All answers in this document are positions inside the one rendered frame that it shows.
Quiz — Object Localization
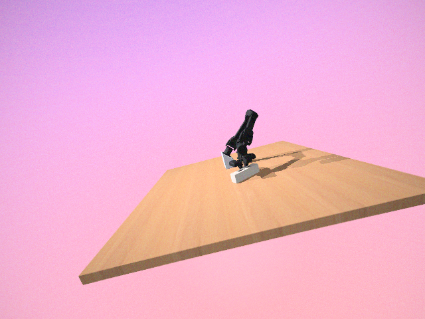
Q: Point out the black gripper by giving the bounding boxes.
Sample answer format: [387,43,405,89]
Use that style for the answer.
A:
[229,151,249,169]

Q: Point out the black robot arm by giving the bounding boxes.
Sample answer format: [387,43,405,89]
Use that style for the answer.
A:
[223,109,258,163]

